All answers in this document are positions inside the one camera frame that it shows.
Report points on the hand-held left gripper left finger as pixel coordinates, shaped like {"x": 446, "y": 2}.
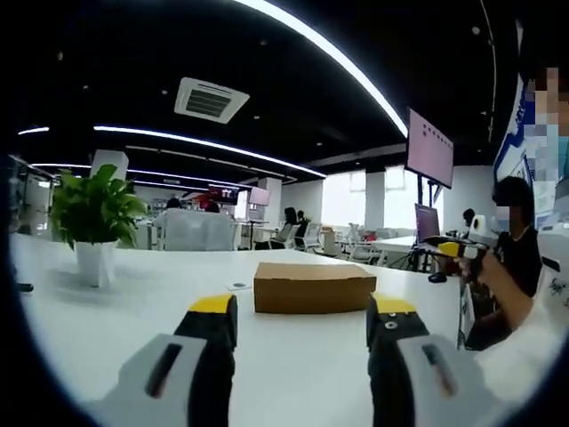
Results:
{"x": 178, "y": 382}

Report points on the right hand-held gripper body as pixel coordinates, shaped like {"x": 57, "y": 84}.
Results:
{"x": 480, "y": 231}

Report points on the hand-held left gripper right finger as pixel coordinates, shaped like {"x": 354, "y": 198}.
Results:
{"x": 400, "y": 378}

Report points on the brown cardboard shoe box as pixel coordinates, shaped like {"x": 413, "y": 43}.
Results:
{"x": 311, "y": 291}

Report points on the person's right hand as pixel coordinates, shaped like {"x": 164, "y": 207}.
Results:
{"x": 473, "y": 271}

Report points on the black computer mouse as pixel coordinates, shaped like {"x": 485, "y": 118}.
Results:
{"x": 438, "y": 278}

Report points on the open laptop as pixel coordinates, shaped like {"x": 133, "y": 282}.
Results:
{"x": 427, "y": 222}

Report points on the large screen on stand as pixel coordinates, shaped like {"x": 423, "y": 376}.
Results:
{"x": 429, "y": 153}

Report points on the small round table sticker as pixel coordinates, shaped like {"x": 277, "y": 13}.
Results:
{"x": 238, "y": 285}

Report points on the person's white sleeve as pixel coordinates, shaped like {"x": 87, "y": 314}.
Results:
{"x": 520, "y": 356}

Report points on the white mesh office chair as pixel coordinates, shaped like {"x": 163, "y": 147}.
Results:
{"x": 311, "y": 236}

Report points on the white plant pot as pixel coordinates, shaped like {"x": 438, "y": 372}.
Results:
{"x": 94, "y": 262}

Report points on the small black object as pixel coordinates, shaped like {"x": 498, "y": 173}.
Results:
{"x": 24, "y": 287}

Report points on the green leafy plant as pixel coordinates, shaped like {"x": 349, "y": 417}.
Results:
{"x": 95, "y": 204}

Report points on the long ceiling light strip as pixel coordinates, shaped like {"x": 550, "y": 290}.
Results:
{"x": 329, "y": 53}

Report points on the ceiling air conditioner vent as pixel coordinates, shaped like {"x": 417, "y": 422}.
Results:
{"x": 210, "y": 100}

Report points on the blue and white wall poster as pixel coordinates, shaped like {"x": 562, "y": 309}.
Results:
{"x": 515, "y": 133}

